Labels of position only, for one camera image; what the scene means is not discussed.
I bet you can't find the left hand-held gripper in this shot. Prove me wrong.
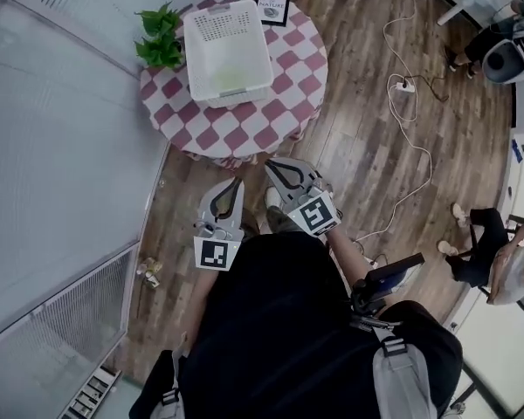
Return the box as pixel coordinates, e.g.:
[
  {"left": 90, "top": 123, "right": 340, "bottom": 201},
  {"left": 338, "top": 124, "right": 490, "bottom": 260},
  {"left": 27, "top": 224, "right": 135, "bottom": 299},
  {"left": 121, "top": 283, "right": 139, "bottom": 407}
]
[{"left": 193, "top": 176, "right": 246, "bottom": 272}]

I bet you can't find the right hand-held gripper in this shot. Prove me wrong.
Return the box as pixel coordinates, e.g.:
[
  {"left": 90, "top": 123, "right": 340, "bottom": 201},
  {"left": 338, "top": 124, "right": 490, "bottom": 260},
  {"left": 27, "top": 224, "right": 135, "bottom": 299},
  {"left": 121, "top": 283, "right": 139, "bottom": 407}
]
[{"left": 264, "top": 156, "right": 343, "bottom": 238}]

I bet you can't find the white plastic basket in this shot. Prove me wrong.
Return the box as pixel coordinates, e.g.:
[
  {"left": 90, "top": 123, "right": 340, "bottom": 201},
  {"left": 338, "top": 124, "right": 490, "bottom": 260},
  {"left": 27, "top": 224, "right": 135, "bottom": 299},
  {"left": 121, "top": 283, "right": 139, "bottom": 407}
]
[{"left": 183, "top": 0, "right": 275, "bottom": 110}]

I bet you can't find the person's left forearm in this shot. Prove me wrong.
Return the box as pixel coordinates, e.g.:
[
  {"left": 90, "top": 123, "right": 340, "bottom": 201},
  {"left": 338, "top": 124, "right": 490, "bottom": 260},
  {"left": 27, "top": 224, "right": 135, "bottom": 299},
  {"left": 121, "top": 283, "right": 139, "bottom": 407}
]
[{"left": 186, "top": 268, "right": 222, "bottom": 347}]

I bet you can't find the person's right forearm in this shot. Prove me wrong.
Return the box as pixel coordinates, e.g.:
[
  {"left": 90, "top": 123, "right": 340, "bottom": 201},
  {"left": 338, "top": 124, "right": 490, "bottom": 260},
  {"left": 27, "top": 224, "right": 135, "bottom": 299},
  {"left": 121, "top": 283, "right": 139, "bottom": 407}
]
[{"left": 326, "top": 223, "right": 373, "bottom": 288}]

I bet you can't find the person's white shoe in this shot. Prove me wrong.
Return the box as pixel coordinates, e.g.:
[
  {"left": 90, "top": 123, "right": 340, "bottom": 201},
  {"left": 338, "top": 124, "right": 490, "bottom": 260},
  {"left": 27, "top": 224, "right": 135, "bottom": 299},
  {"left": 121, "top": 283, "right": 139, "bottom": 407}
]
[{"left": 264, "top": 185, "right": 286, "bottom": 211}]

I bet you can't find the person's olive trouser leg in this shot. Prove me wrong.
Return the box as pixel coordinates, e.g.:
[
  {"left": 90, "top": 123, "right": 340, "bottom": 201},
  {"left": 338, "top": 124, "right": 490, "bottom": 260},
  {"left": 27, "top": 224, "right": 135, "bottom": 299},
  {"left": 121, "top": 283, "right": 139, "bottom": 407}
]
[{"left": 265, "top": 205, "right": 293, "bottom": 236}]

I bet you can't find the yellow floor litter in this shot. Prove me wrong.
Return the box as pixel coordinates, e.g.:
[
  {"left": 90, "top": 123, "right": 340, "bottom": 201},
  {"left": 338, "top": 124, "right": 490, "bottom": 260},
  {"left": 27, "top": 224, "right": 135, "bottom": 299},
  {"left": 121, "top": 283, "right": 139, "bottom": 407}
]
[{"left": 136, "top": 257, "right": 163, "bottom": 290}]

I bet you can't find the person's black shirt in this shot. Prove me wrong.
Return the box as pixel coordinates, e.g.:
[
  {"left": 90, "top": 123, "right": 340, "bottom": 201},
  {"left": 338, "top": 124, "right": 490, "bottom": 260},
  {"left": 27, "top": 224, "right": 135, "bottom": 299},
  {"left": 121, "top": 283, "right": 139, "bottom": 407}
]
[{"left": 128, "top": 231, "right": 464, "bottom": 419}]

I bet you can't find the black framed picture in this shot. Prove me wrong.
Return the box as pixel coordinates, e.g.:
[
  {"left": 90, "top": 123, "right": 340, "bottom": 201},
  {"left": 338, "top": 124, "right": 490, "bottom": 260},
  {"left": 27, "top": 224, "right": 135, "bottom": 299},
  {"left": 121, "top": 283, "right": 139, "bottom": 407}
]
[{"left": 254, "top": 0, "right": 292, "bottom": 28}]

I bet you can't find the green potted plant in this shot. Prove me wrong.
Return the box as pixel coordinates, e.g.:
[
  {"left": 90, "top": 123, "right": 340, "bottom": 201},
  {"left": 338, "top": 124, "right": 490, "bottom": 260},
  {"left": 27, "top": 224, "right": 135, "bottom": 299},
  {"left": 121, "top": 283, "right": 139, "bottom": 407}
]
[{"left": 133, "top": 1, "right": 187, "bottom": 71}]

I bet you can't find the black white floor rack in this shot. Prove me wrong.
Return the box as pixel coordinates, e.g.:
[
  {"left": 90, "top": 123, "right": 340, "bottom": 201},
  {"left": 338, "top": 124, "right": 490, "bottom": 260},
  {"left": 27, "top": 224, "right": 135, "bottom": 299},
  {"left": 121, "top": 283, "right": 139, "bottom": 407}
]
[{"left": 59, "top": 364, "right": 124, "bottom": 419}]

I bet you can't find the black office chair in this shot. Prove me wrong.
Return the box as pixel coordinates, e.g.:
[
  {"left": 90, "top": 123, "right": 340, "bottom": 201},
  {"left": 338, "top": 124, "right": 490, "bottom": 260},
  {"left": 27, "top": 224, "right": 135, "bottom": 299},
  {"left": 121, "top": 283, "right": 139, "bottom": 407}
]
[{"left": 478, "top": 223, "right": 524, "bottom": 313}]

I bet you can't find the long white cable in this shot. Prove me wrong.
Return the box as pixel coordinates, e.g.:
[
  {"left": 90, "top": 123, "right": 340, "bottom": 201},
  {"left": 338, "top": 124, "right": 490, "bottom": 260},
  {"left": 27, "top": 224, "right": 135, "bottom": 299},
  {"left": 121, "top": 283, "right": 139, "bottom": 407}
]
[{"left": 355, "top": 0, "right": 434, "bottom": 244}]

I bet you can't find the black tablet on mount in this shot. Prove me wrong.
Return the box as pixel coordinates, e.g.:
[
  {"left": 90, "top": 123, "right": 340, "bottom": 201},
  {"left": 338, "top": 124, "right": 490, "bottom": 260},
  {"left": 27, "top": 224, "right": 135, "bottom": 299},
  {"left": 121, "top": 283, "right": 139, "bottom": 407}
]
[{"left": 350, "top": 251, "right": 426, "bottom": 319}]

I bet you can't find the black floor cable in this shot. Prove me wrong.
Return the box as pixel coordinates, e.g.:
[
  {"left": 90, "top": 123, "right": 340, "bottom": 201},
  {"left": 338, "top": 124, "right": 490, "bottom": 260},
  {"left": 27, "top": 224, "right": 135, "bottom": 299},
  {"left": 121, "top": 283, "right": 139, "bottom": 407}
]
[{"left": 412, "top": 73, "right": 452, "bottom": 105}]

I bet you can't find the grey backpack strap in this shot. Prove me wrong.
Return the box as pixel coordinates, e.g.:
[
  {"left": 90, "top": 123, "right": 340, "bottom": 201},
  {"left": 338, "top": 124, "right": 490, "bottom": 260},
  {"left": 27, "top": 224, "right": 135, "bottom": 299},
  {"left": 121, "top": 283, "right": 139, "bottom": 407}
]
[
  {"left": 149, "top": 350, "right": 183, "bottom": 419},
  {"left": 370, "top": 337, "right": 434, "bottom": 419}
]

